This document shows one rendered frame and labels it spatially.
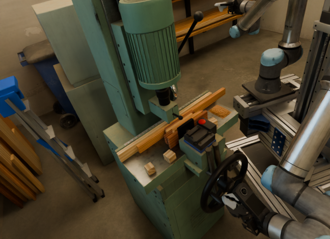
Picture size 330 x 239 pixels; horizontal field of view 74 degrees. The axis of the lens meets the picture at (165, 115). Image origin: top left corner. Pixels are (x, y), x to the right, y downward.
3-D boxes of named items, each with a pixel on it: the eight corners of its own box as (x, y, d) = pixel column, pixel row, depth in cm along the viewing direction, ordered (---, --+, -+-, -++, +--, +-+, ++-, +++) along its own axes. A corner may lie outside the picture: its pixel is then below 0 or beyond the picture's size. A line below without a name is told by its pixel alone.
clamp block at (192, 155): (201, 171, 92) (200, 157, 86) (179, 154, 101) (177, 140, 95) (224, 151, 98) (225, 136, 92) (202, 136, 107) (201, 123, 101)
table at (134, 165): (160, 212, 84) (157, 203, 80) (121, 166, 104) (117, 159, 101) (255, 129, 109) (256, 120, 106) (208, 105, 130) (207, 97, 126)
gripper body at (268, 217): (241, 227, 73) (273, 248, 63) (231, 209, 71) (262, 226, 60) (256, 211, 76) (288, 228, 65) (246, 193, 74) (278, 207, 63)
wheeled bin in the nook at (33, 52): (63, 134, 267) (17, 61, 207) (54, 114, 305) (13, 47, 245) (111, 111, 290) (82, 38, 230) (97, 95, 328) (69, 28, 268)
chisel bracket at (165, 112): (168, 126, 99) (166, 111, 94) (151, 113, 109) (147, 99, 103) (180, 118, 102) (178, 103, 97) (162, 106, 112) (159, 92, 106)
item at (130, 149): (121, 162, 98) (118, 155, 95) (119, 160, 100) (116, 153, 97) (212, 100, 123) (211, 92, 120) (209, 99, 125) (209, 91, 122)
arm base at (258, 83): (270, 78, 145) (272, 64, 139) (286, 89, 133) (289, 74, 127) (249, 84, 143) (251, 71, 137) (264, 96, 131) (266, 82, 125)
